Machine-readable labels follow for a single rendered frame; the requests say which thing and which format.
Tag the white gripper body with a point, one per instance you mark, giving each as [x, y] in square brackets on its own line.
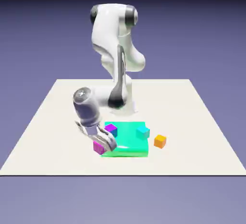
[105, 137]

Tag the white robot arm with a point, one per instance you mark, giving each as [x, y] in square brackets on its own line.
[107, 36]

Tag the small purple cube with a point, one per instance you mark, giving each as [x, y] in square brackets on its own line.
[111, 127]

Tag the small magenta cube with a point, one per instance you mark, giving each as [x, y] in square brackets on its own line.
[98, 148]

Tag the small cyan cube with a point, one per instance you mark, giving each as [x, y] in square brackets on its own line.
[142, 131]

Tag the small orange cube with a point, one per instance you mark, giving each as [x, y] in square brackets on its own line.
[159, 141]

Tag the large green box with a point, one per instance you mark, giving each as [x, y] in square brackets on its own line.
[128, 141]

